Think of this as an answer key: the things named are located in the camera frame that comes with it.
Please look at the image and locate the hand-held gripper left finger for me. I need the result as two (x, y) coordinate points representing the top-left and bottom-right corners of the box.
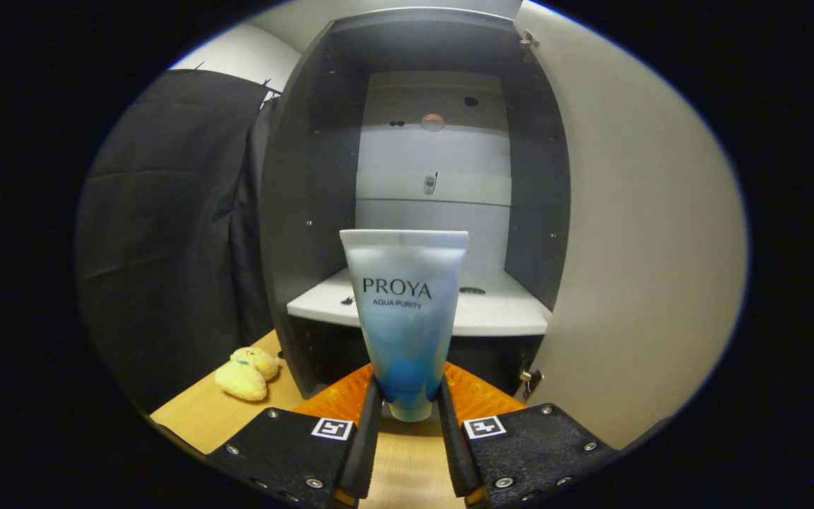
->
(206, 364), (384, 509)

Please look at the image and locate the black backdrop cloth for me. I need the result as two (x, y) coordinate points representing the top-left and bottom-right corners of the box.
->
(75, 69), (282, 412)

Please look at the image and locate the yellow plush toy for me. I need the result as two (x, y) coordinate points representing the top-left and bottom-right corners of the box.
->
(214, 346), (282, 402)

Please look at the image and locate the white cabinet shelf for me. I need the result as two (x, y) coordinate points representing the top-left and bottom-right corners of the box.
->
(287, 267), (553, 337)

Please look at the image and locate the grey cabinet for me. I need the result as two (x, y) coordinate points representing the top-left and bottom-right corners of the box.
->
(260, 7), (572, 401)

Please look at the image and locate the white blue cosmetic tube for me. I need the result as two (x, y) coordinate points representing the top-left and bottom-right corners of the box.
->
(339, 228), (470, 423)

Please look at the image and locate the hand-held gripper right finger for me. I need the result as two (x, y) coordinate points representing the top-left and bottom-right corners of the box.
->
(437, 362), (620, 509)

